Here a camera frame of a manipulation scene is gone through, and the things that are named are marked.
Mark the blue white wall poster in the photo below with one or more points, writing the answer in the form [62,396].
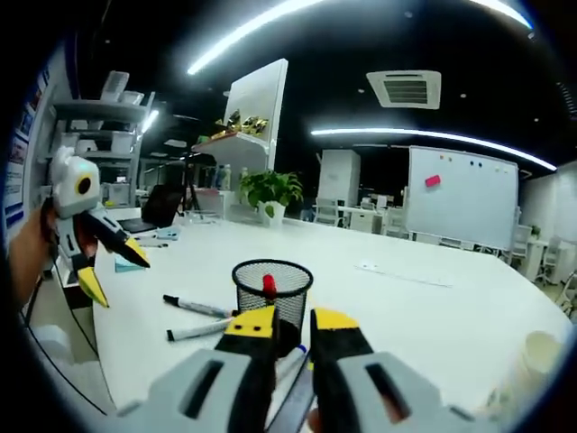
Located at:
[22,149]

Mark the red whiteboard marker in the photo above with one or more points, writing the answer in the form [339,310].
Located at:
[269,284]

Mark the group of white office chairs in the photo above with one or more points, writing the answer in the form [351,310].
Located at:
[360,218]

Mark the ceiling air conditioner vent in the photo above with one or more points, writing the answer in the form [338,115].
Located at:
[405,89]

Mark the gold ornaments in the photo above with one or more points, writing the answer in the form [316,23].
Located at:
[250,122]

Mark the blue whiteboard marker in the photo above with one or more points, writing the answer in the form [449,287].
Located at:
[288,365]

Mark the pink whiteboard eraser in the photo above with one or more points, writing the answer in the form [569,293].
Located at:
[433,181]

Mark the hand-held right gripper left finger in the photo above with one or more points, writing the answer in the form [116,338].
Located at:
[243,361]

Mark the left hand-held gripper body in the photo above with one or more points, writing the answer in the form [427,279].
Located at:
[72,180]

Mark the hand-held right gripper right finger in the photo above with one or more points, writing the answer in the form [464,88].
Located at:
[338,361]

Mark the person's right hand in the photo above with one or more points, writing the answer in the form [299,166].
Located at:
[317,419]

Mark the blue drink bottle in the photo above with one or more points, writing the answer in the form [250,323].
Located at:
[218,178]

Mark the long ceiling light strip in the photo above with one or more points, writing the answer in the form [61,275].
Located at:
[405,131]
[234,41]

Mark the person's white shirt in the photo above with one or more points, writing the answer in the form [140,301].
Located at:
[49,388]

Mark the light blue smartphone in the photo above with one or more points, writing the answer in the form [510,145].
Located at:
[167,232]

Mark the white rolling whiteboard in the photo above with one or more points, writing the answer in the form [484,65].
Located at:
[464,203]

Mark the black tripod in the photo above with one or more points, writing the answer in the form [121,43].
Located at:
[189,178]

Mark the blue sticky note pad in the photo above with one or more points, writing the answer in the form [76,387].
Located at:
[127,265]

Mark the black mesh pen holder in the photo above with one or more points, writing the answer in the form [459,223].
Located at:
[252,293]

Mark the white display stand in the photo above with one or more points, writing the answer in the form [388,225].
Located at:
[257,99]

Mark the grey metal shelving rack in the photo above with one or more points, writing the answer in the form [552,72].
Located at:
[90,107]

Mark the small potted plant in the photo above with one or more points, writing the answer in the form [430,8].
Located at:
[535,231]

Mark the black whiteboard marker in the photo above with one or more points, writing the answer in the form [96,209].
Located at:
[200,330]
[198,306]

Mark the black laptop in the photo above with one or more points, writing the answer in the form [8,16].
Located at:
[160,205]

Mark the thin pen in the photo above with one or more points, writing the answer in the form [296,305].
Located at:
[153,245]

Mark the large potted green plant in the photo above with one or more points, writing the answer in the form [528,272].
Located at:
[270,187]

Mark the person's left hand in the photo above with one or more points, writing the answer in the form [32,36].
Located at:
[43,243]

